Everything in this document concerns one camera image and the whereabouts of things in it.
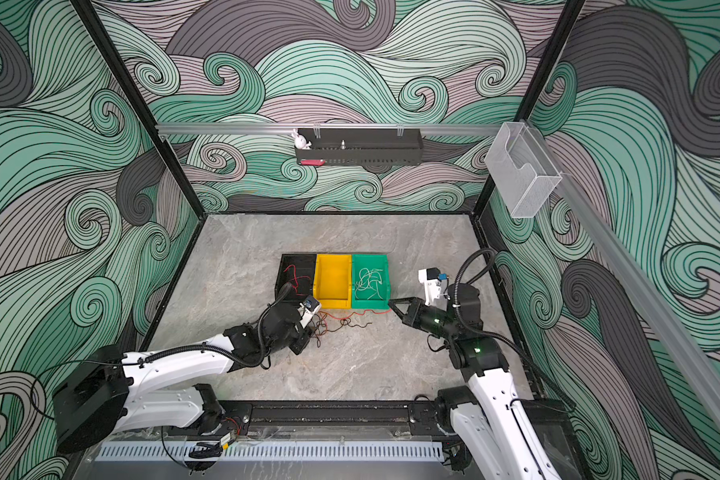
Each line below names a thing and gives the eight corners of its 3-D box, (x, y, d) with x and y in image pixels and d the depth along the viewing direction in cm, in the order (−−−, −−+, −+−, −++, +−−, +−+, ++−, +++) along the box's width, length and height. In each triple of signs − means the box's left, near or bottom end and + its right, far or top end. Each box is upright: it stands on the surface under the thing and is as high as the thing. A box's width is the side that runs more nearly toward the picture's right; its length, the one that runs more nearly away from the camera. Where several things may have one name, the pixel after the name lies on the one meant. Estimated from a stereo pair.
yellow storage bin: (313, 312, 95) (311, 301, 89) (318, 263, 107) (316, 251, 102) (351, 312, 95) (351, 301, 89) (351, 263, 107) (351, 251, 102)
